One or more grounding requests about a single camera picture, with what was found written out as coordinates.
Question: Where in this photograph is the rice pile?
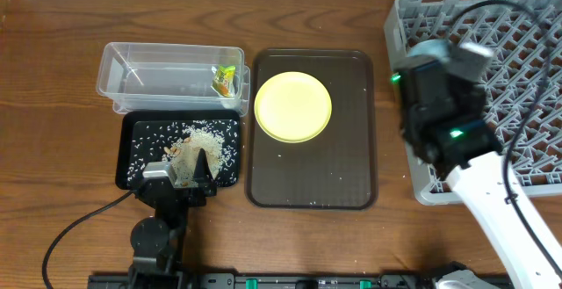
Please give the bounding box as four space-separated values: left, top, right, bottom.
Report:
161 131 221 188

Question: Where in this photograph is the green snack wrapper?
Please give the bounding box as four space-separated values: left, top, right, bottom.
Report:
212 65 235 98

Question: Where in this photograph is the yellow plate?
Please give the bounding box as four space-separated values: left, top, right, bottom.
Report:
254 71 333 143

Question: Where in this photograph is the light blue bowl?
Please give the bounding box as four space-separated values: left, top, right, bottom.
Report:
407 39 450 61

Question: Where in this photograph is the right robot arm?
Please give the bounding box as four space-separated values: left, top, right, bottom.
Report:
391 55 561 288

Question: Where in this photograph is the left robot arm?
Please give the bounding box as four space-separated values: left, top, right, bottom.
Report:
126 149 217 288

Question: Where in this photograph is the black waste tray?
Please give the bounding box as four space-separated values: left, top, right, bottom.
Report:
115 110 241 190

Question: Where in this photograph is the clear plastic bin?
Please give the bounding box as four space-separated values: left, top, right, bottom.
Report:
97 42 251 116

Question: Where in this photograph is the dark brown serving tray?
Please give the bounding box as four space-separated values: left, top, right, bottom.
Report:
245 48 378 210

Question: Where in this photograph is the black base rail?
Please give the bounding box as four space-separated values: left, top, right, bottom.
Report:
86 262 510 289

